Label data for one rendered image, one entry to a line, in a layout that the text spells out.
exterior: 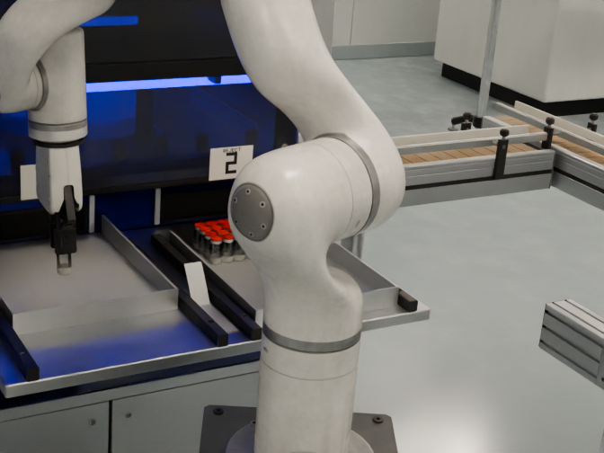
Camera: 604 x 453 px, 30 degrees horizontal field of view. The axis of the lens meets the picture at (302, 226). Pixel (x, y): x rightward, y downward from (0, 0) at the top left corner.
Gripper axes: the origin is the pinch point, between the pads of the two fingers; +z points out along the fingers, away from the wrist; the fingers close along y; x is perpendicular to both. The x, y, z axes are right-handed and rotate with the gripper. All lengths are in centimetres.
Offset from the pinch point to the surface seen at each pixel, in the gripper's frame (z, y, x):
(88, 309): 10.2, 4.8, 2.2
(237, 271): 12.9, -7.1, 31.1
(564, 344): 56, -34, 125
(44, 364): 12.6, 15.3, -6.9
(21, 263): 11.3, -19.7, -2.8
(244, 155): -2.3, -23.4, 38.7
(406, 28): 76, -512, 359
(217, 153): -3.4, -23.0, 33.5
